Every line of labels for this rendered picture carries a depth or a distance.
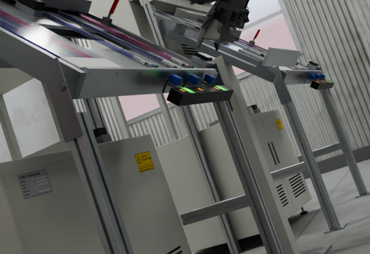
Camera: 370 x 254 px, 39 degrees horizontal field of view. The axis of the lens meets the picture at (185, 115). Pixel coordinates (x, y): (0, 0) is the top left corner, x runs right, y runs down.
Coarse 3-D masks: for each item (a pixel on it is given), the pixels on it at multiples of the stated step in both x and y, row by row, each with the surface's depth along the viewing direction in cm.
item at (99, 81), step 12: (96, 72) 116; (108, 72) 120; (120, 72) 124; (132, 72) 128; (144, 72) 133; (156, 72) 138; (168, 72) 144; (180, 72) 150; (192, 72) 156; (204, 72) 163; (84, 84) 114; (96, 84) 118; (108, 84) 122; (120, 84) 126; (132, 84) 130; (144, 84) 136; (156, 84) 141; (204, 84) 168; (84, 96) 116; (96, 96) 120; (108, 96) 124
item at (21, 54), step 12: (0, 36) 121; (12, 36) 119; (0, 48) 121; (12, 48) 120; (24, 48) 118; (36, 48) 116; (12, 60) 120; (24, 60) 118; (36, 60) 116; (48, 60) 115; (60, 60) 114; (36, 72) 117; (72, 72) 112; (84, 72) 112; (72, 84) 112; (72, 96) 112
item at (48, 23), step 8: (0, 0) 161; (8, 8) 153; (16, 8) 158; (24, 16) 151; (32, 16) 156; (56, 16) 170; (72, 16) 181; (40, 24) 150; (48, 24) 153; (56, 24) 157; (72, 24) 166; (80, 24) 170; (56, 32) 168; (64, 32) 172; (72, 32) 177; (88, 32) 187; (120, 32) 186
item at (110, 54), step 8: (88, 48) 141; (96, 48) 145; (104, 48) 149; (104, 56) 140; (112, 56) 143; (120, 56) 147; (144, 56) 159; (160, 56) 169; (120, 64) 137; (128, 64) 141; (136, 64) 144; (144, 64) 147; (160, 64) 157; (176, 64) 166
